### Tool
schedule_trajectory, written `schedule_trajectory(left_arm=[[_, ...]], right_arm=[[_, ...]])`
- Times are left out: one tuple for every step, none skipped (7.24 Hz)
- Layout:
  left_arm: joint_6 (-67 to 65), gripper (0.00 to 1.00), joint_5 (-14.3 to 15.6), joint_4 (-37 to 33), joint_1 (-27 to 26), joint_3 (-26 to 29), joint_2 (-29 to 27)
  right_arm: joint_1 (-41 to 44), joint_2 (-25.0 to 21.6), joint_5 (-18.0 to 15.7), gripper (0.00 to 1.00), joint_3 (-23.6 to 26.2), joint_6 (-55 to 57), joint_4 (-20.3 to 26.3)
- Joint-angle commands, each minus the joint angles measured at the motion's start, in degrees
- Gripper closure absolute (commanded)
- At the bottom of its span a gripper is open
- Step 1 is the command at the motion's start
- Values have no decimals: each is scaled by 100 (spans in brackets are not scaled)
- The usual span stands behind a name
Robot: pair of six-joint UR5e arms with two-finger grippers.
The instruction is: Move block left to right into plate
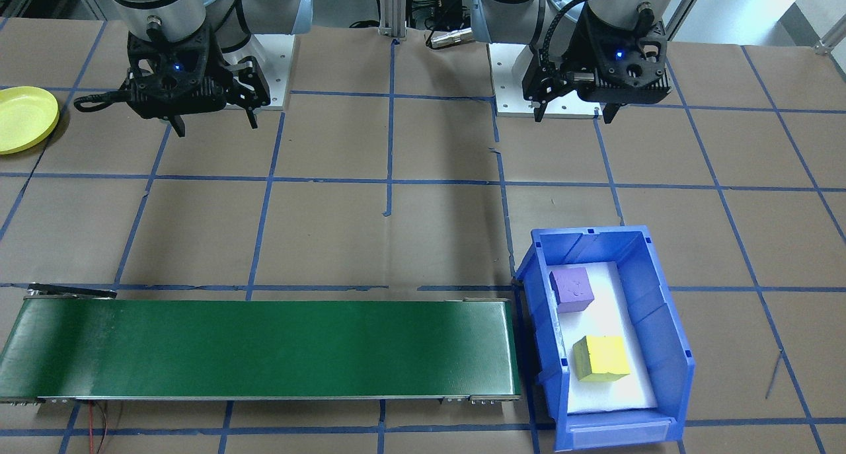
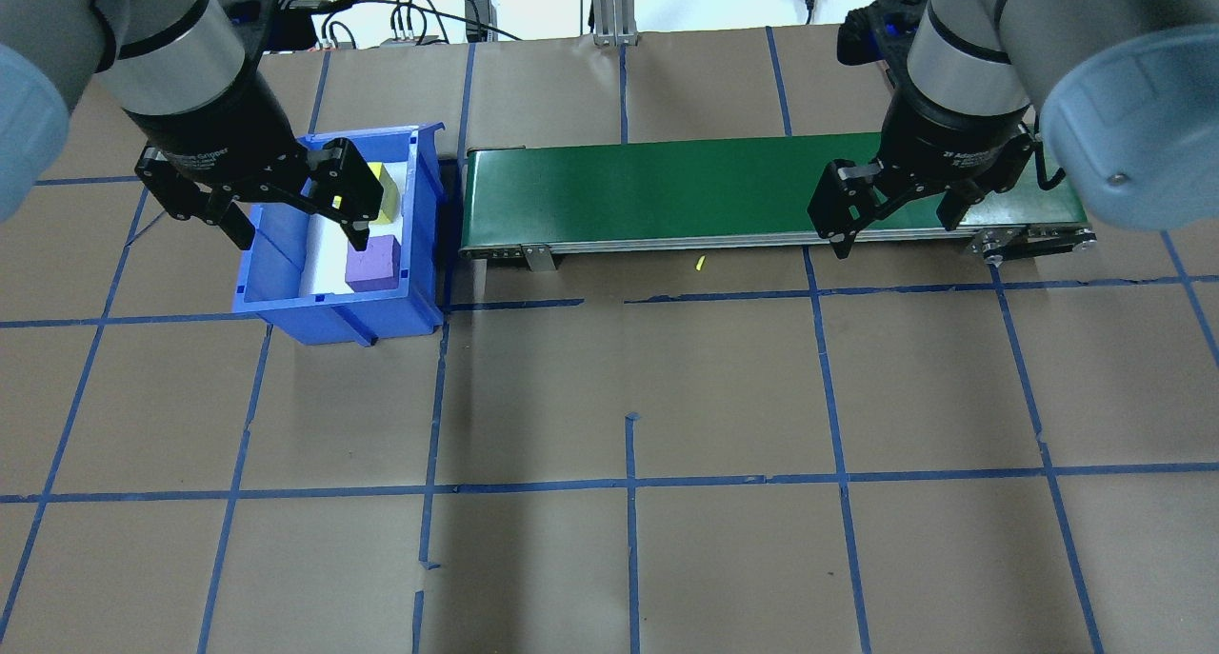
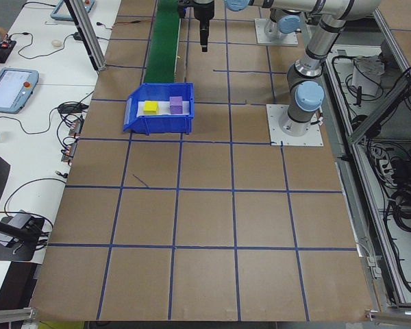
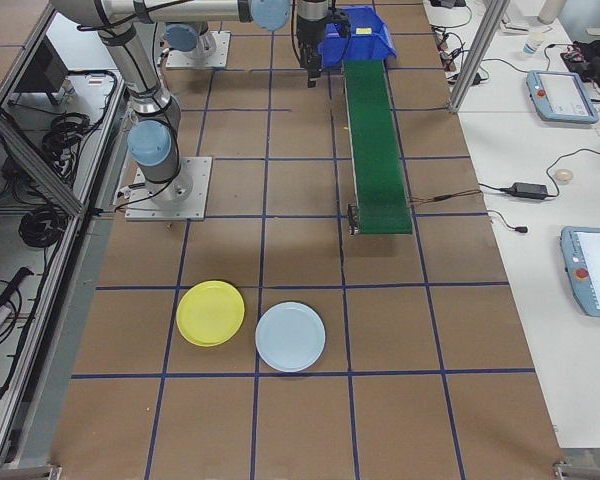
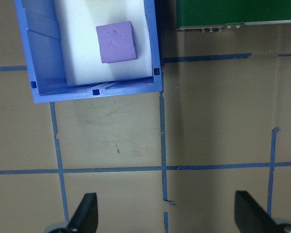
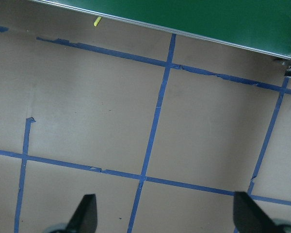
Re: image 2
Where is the blue plastic storage bin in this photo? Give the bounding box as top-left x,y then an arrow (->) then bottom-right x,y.
231,121 -> 449,348

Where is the green conveyor belt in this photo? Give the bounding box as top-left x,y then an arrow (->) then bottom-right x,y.
458,130 -> 1098,274

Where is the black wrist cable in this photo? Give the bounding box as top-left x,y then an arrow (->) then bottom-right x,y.
1033,111 -> 1068,193

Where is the yellow foam block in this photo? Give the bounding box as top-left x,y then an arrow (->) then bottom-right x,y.
367,162 -> 401,225

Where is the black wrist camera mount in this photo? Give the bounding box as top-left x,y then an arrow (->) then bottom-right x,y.
205,0 -> 361,53
836,0 -> 939,93

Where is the purple foam block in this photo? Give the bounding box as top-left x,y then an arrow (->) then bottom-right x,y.
344,234 -> 402,293

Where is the aluminium profile post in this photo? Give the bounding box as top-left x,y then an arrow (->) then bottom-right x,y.
590,0 -> 641,48

